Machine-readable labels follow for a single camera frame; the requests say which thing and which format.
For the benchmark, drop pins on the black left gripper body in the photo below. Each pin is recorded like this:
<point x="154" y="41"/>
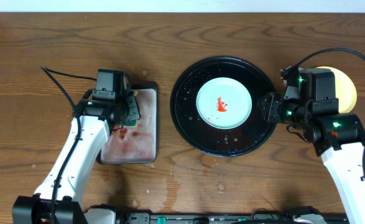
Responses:
<point x="132" y="107"/>

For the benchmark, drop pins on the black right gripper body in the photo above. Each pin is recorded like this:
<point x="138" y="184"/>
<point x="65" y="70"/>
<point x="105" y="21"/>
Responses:
<point x="272" y="103"/>

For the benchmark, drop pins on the green and yellow sponge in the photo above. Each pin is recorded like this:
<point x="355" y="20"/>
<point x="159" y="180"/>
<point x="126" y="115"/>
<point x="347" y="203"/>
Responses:
<point x="133" y="114"/>

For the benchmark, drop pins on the mint plate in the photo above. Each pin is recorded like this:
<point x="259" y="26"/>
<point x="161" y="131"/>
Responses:
<point x="224" y="103"/>

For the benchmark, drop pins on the yellow plate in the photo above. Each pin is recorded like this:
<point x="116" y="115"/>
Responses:
<point x="345" y="90"/>

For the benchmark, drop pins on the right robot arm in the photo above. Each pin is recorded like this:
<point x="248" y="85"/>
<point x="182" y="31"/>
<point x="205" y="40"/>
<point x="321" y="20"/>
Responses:
<point x="319" y="102"/>

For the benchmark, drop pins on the black rectangular soapy tray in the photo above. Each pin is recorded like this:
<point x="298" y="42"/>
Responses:
<point x="135" y="145"/>

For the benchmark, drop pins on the black round serving tray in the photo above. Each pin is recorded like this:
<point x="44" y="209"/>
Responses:
<point x="245" y="138"/>

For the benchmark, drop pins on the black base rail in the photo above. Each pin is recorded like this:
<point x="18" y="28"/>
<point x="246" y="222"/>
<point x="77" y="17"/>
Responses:
<point x="300" y="215"/>

